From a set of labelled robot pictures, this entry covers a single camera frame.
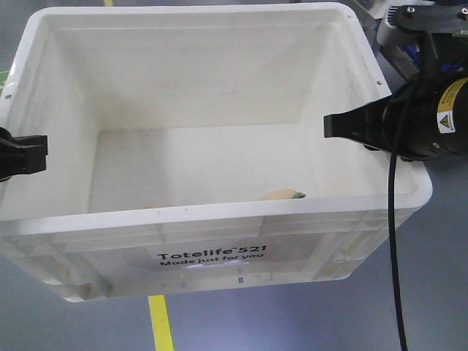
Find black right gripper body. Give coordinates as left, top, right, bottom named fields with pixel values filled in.
left=382, top=76, right=467, bottom=161

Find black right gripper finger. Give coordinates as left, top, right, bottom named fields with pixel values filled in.
left=323, top=99, right=391, bottom=150

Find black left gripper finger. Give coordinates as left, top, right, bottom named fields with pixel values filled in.
left=1, top=127, right=48, bottom=182

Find yellow plush ball toy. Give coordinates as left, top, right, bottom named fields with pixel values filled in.
left=260, top=189, right=306, bottom=200

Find white plastic tote box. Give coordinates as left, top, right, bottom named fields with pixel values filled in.
left=0, top=1, right=434, bottom=303

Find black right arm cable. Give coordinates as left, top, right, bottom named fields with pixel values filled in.
left=388, top=98, right=410, bottom=351

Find grey metal shelf frame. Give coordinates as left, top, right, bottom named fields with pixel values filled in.
left=347, top=1, right=434, bottom=80

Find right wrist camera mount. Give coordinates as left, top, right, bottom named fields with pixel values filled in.
left=392, top=4, right=467, bottom=82

